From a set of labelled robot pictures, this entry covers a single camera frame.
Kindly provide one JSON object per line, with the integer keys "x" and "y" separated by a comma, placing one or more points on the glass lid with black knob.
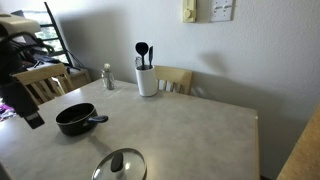
{"x": 134, "y": 166}

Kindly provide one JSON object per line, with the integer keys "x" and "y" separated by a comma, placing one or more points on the wooden counter top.
{"x": 305, "y": 153}

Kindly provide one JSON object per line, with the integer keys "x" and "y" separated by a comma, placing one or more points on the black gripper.
{"x": 16, "y": 96}

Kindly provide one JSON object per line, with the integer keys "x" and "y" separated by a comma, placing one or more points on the pile of colourful clothes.
{"x": 5, "y": 111}

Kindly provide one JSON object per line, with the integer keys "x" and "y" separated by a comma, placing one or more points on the small wooden side table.
{"x": 80, "y": 77}

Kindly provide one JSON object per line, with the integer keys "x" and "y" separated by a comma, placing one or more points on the white utensil holder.
{"x": 146, "y": 83}

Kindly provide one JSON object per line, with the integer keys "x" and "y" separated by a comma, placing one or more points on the black ladle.
{"x": 141, "y": 48}

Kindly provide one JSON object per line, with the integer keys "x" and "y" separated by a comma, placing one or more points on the wooden chair with dark slats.
{"x": 40, "y": 74}

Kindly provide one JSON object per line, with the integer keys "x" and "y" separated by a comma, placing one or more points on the black ladder frame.
{"x": 55, "y": 25}

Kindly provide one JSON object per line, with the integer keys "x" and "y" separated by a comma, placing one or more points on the metal spoon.
{"x": 106, "y": 66}

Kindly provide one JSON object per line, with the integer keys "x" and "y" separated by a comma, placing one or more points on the white light switch plate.
{"x": 221, "y": 10}

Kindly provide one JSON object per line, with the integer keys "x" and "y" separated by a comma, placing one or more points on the metal whisk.
{"x": 137, "y": 62}

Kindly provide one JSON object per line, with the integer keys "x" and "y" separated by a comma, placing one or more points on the black spatula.
{"x": 151, "y": 55}

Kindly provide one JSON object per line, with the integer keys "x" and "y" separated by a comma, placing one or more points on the wooden chair with slatted back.
{"x": 175, "y": 76}

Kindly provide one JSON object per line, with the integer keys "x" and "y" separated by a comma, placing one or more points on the beige wall thermostat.
{"x": 189, "y": 11}

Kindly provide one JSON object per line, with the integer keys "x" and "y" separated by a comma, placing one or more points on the glass jar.
{"x": 108, "y": 81}

